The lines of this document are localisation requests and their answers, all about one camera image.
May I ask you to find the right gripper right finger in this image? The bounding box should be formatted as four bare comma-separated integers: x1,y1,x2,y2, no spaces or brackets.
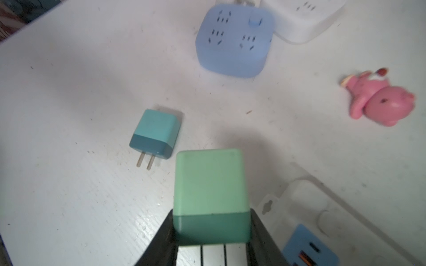
247,208,290,266

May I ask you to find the green charger plug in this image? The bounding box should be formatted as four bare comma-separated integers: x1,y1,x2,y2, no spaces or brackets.
173,149,251,246

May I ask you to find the pink pig toy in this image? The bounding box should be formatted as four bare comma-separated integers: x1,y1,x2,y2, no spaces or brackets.
340,68,416,127

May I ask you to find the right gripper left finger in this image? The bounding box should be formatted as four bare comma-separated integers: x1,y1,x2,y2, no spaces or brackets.
135,210,178,266

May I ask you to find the teal charger plug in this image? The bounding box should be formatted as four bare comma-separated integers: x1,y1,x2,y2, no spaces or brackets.
129,109,181,170

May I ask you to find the blue square socket cube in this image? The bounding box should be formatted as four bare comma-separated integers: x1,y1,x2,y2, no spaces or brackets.
195,3,275,78

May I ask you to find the white square socket cube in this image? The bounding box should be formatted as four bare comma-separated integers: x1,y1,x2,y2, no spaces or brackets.
260,0,347,44

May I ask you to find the white multicolour power strip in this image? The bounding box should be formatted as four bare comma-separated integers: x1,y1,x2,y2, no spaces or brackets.
256,165,424,266

